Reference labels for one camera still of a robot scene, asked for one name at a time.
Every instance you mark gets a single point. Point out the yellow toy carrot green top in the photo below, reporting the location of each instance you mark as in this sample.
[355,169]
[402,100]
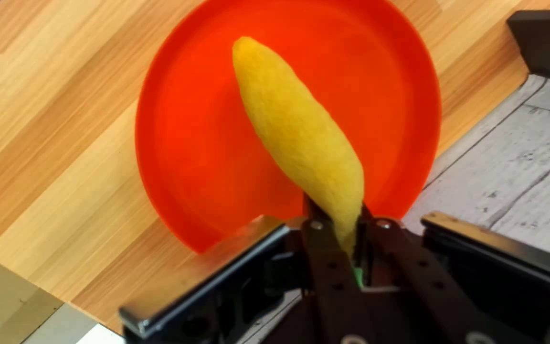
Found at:
[295,127]

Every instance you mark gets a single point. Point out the wooden cutting board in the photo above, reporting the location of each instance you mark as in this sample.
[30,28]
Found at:
[53,127]

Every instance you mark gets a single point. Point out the red round plate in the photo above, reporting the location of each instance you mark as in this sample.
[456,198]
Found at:
[192,160]

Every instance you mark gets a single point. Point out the grey wood-print backdrop panel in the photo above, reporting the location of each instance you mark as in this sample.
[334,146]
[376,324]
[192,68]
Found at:
[530,165]

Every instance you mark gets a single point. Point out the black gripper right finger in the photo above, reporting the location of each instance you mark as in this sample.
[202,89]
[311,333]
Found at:
[416,293]

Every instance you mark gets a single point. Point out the black frame post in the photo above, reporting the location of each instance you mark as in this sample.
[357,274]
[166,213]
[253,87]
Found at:
[549,41]

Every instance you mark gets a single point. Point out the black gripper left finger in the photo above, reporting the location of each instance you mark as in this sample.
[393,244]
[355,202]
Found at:
[336,293]

